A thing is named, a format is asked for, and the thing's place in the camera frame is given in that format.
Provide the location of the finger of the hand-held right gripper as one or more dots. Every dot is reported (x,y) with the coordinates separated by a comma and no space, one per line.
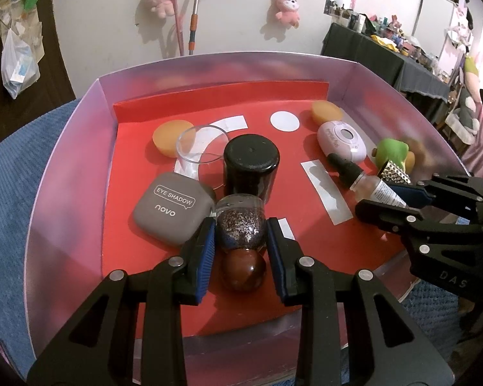
(420,195)
(386,215)

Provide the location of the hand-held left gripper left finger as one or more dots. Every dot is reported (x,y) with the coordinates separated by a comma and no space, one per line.
(203,257)

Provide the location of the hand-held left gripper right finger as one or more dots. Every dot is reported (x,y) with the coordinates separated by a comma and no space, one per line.
(277,257)

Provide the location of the dropper bottle with label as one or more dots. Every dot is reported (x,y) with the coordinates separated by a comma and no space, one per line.
(370,187)

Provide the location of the silver studded cylinder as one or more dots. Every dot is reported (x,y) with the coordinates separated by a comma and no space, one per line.
(394,173)

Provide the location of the glitter bottle with brown cap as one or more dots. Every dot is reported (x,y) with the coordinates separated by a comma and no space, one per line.
(241,225)

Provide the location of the green bear toy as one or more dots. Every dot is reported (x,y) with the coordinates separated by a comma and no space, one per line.
(388,150)

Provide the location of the grey eye shadow case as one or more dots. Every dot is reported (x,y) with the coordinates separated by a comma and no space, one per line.
(169,209)

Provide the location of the pink round device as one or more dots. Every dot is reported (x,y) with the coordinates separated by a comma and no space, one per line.
(342,140)

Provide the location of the black jar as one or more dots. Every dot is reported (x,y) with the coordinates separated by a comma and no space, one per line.
(249,157)

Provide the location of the clear plastic cup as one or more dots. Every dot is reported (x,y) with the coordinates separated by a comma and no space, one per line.
(203,144)

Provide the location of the small tan round disc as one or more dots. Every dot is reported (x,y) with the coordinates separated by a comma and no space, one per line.
(326,112)

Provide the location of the large tan round disc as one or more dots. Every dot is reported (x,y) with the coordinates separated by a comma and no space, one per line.
(167,136)

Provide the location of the lavender cardboard box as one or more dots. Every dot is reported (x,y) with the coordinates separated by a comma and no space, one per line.
(64,193)

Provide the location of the red paper sheet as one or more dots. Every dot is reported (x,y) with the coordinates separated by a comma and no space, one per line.
(145,289)

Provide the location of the grey plush toy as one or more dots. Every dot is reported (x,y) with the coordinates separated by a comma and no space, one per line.
(465,118)

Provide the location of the yellow-green plush toy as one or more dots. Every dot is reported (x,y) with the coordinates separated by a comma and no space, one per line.
(470,68)

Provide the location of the black cloth covered table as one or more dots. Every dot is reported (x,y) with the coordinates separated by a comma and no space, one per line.
(370,60)

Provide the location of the white board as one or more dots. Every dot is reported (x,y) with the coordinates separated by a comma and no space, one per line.
(432,24)

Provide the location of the pink plush toy with flower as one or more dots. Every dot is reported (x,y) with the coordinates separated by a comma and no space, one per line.
(286,10)

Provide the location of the pink plastic rod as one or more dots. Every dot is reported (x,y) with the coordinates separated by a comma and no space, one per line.
(179,28)

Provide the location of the dark brown wooden door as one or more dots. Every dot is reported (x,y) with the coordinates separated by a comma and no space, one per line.
(52,48)

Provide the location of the clear plastic bag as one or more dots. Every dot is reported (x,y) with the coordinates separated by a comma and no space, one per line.
(20,68)

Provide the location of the clear plastic hanging pouch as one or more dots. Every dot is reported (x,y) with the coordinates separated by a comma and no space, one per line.
(14,12)

